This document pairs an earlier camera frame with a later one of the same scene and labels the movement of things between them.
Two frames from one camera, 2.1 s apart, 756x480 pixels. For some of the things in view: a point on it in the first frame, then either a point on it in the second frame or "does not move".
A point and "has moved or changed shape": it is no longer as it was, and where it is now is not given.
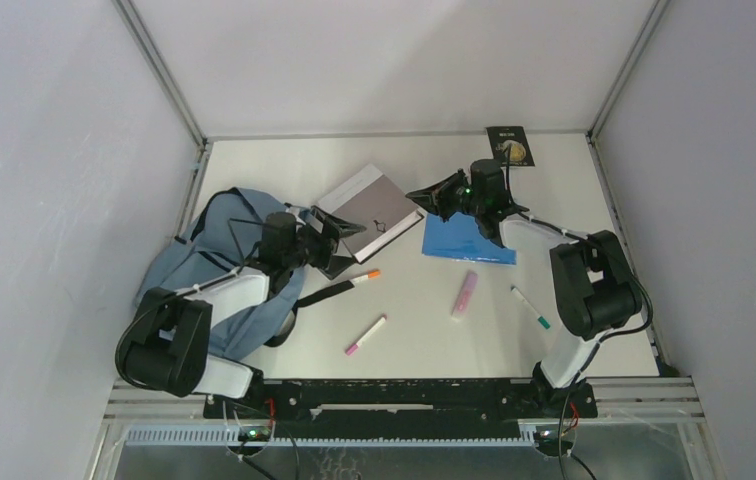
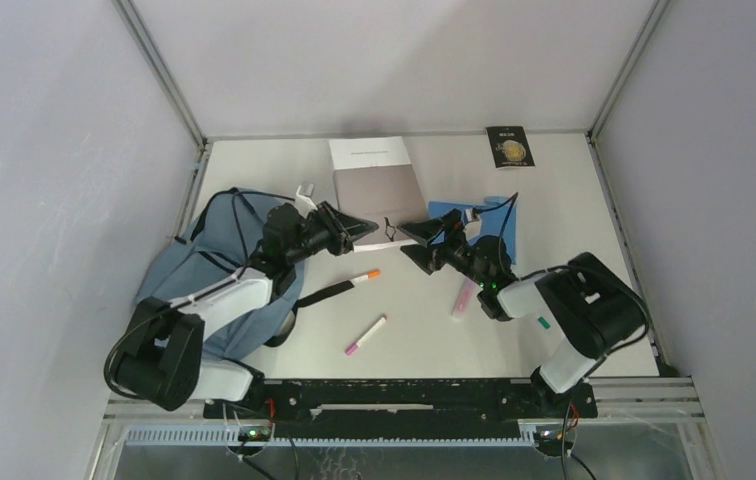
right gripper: (436, 197) to (425, 231)
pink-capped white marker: (353, 347) does not move
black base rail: (399, 404) does not move
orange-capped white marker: (371, 274) does not move
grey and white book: (369, 199) has moved or changed shape
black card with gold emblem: (501, 137) does not move
